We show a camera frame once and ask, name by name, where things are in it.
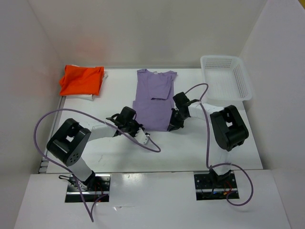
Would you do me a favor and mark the white t shirt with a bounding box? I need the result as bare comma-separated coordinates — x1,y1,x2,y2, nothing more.
67,65,108,101

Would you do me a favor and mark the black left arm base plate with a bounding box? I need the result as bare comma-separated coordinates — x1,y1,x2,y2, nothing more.
59,174,111,203

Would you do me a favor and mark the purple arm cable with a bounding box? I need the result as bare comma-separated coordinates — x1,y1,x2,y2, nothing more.
184,83,254,206
33,108,162,222

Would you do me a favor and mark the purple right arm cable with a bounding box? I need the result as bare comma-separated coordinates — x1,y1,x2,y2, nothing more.
184,83,254,206

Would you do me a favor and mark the lavender t shirt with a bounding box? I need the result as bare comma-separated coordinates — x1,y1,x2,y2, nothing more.
132,69,177,132

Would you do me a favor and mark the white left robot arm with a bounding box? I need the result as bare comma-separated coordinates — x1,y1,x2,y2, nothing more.
47,107,148,191

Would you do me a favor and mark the white plastic laundry basket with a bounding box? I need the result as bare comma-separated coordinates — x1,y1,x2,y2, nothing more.
200,55,252,102

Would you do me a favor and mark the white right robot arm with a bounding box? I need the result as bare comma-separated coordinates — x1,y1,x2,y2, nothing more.
167,92,249,187

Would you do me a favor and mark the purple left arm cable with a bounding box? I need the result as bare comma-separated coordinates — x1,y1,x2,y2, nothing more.
33,108,162,222

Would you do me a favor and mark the orange t shirt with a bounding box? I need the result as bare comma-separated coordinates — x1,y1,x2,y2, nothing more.
59,65,104,96

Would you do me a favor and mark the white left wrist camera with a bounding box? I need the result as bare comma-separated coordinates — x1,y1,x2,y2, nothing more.
134,128,149,145

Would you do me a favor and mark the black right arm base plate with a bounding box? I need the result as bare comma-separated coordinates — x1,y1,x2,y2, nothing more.
193,172,239,201

